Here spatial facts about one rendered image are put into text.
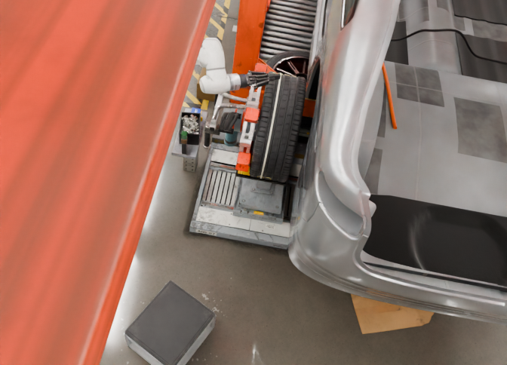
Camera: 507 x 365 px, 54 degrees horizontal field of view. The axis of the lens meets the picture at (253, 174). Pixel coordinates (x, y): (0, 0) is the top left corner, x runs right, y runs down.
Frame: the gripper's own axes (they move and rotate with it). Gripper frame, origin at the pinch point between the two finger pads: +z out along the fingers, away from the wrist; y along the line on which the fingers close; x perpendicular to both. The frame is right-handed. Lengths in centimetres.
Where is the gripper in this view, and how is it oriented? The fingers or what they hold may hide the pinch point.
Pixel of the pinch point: (274, 77)
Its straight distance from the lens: 279.4
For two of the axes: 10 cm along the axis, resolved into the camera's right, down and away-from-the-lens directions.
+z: 9.5, -1.7, 2.6
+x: 1.2, -5.7, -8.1
